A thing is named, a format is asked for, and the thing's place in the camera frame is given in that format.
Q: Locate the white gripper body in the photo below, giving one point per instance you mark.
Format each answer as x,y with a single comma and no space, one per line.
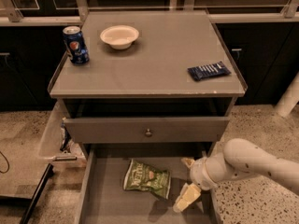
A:
198,174

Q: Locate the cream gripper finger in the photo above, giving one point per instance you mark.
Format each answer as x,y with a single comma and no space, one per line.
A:
189,194
188,162

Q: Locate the green jalapeno chip bag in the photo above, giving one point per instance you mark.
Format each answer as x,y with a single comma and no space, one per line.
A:
143,177

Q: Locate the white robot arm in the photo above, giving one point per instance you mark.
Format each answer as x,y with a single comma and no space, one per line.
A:
239,159

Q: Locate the grey top drawer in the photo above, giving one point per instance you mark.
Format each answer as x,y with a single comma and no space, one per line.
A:
132,130

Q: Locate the round metal drawer knob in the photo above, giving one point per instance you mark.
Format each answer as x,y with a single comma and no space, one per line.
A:
148,133

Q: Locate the grey open middle drawer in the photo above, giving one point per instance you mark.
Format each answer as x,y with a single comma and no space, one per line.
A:
103,200

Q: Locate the grey drawer cabinet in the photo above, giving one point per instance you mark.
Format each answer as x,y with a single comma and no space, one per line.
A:
150,78

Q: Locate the dark blue snack bar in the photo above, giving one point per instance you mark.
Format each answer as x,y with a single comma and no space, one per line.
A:
208,71

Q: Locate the snack bags in bin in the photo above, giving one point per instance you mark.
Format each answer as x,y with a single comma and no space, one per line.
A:
67,137

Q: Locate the black floor bar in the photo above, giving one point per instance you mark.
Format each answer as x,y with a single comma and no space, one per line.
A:
39,189

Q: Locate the dark background cabinets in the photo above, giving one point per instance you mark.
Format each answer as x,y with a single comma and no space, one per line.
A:
31,31

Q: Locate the blue pepsi can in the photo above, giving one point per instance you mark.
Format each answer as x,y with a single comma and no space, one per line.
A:
75,45

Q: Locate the white post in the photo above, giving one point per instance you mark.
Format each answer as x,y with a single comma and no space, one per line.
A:
289,99

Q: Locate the metal cabinet handle right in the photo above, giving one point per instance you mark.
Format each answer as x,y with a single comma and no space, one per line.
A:
236,54

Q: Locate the metal cabinet handle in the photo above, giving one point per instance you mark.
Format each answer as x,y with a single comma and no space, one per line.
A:
236,54
3,58

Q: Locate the metal cabinet handle left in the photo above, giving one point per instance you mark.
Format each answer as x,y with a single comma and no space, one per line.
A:
3,58

